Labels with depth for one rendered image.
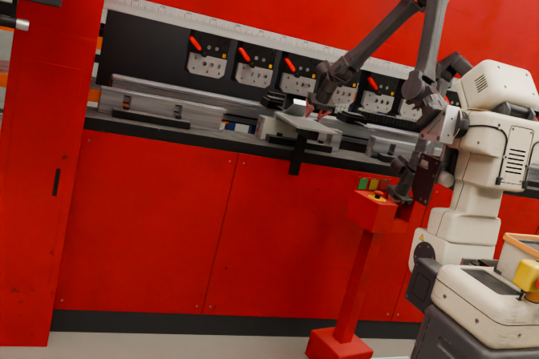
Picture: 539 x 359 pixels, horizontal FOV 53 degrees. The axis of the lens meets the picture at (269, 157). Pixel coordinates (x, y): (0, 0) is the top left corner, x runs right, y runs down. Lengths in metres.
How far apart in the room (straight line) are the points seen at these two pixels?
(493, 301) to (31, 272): 1.52
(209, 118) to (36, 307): 0.96
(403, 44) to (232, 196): 1.01
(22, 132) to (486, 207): 1.52
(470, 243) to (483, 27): 1.21
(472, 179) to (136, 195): 1.21
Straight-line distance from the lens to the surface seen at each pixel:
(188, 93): 2.44
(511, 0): 2.82
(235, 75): 2.20
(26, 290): 2.16
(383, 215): 2.17
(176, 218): 2.18
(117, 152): 2.07
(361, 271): 2.31
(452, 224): 1.79
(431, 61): 1.81
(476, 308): 1.50
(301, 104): 2.25
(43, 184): 1.99
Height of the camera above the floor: 1.29
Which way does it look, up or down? 12 degrees down
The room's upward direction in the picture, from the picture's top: 14 degrees clockwise
